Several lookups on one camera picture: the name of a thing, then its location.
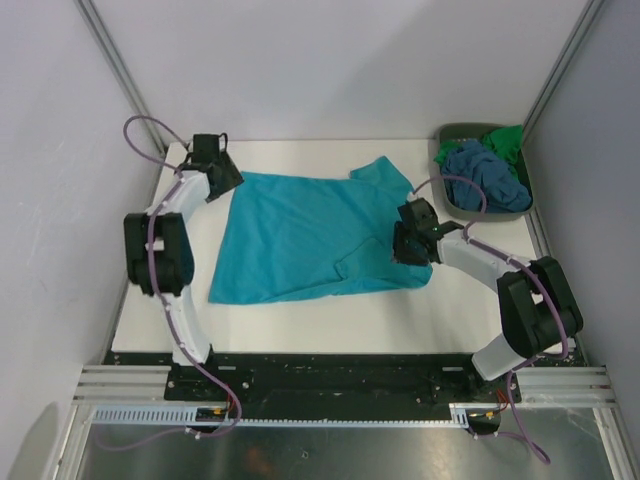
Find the teal t-shirt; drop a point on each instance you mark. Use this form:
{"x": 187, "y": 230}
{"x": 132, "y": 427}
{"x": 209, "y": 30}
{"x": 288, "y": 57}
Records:
{"x": 292, "y": 238}

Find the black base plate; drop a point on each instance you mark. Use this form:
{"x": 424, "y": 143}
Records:
{"x": 340, "y": 387}

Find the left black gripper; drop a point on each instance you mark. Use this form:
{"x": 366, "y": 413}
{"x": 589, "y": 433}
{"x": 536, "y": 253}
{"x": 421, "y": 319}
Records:
{"x": 232, "y": 174}

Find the green t-shirt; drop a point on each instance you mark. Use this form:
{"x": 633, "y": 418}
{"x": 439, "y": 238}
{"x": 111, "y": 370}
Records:
{"x": 504, "y": 141}

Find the aluminium frame rail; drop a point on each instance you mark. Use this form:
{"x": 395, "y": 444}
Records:
{"x": 121, "y": 385}

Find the grey plastic bin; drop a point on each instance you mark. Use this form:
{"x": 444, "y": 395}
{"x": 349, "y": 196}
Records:
{"x": 468, "y": 215}

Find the aluminium corner post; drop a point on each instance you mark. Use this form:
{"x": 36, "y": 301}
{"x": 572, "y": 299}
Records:
{"x": 579, "y": 33}
{"x": 111, "y": 53}

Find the right aluminium corner post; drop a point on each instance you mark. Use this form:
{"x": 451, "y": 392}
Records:
{"x": 579, "y": 33}

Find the left aluminium corner post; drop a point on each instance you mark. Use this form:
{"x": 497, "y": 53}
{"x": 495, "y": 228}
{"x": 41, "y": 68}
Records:
{"x": 111, "y": 53}

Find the dark blue t-shirt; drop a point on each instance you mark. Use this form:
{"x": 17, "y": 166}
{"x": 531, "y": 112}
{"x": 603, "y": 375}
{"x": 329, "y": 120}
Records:
{"x": 472, "y": 161}

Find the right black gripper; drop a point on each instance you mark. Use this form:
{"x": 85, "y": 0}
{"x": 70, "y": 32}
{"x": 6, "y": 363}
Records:
{"x": 399, "y": 234}

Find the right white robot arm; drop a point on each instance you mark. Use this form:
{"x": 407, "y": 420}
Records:
{"x": 537, "y": 307}

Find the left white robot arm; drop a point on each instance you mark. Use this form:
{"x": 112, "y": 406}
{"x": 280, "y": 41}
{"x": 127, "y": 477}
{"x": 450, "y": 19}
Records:
{"x": 158, "y": 251}

